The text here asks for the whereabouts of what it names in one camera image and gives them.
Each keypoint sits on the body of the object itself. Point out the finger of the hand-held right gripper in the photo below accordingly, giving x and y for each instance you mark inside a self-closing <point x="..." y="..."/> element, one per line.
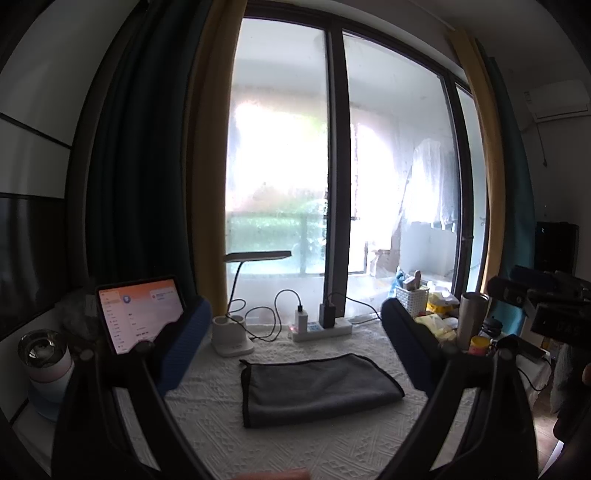
<point x="508" y="291"/>

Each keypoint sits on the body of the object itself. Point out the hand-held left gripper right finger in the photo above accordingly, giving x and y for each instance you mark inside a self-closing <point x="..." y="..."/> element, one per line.
<point x="408" y="344"/>

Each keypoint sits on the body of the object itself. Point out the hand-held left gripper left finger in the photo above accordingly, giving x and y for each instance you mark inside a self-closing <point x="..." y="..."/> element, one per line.
<point x="184" y="344"/>

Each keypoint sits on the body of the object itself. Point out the grey towel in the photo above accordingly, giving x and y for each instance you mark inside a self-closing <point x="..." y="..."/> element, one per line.
<point x="318" y="387"/>

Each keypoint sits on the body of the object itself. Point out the yellow packets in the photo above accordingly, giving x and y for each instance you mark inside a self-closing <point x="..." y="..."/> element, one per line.
<point x="436" y="327"/>

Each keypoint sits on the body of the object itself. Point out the white plastic basket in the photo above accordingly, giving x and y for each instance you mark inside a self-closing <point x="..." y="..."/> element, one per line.
<point x="412" y="302"/>

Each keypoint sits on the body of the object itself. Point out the white desk lamp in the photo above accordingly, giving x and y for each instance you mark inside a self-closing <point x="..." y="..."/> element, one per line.
<point x="231" y="337"/>

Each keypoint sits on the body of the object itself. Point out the steel tumbler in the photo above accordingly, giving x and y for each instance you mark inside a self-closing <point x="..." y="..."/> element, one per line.
<point x="471" y="323"/>

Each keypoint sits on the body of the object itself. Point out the black tablet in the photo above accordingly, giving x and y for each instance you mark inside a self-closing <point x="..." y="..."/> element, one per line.
<point x="138" y="314"/>

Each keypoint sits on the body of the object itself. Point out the yellow lid jar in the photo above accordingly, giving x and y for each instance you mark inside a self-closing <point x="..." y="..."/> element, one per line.
<point x="479" y="345"/>

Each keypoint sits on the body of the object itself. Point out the black appliance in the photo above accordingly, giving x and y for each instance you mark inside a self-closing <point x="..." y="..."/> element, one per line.
<point x="556" y="247"/>

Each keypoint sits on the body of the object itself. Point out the black charger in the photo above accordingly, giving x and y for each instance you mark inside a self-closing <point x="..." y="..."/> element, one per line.
<point x="327" y="316"/>

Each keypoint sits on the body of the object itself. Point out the white power strip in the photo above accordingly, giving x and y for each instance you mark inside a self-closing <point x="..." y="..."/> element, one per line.
<point x="323" y="331"/>

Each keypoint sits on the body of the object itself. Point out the dark teal curtain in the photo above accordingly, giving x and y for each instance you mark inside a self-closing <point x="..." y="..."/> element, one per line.
<point x="138" y="161"/>
<point x="517" y="194"/>

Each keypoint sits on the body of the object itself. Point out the white charger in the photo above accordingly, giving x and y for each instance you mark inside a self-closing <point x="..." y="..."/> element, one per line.
<point x="302" y="321"/>

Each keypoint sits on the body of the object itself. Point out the white plastic cover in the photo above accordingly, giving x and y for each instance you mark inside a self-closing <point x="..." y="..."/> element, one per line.
<point x="434" y="184"/>

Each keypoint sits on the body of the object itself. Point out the yellow curtain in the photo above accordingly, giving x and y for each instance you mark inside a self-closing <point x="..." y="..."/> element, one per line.
<point x="485" y="161"/>
<point x="210" y="184"/>

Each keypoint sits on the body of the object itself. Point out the white pink thermos cup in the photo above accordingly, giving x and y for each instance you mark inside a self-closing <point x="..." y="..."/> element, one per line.
<point x="46" y="369"/>

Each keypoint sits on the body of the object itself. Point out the white textured tablecloth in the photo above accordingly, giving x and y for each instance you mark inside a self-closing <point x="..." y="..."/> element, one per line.
<point x="295" y="452"/>

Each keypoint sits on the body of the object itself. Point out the white air conditioner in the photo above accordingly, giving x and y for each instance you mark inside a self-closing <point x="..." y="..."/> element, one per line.
<point x="561" y="101"/>

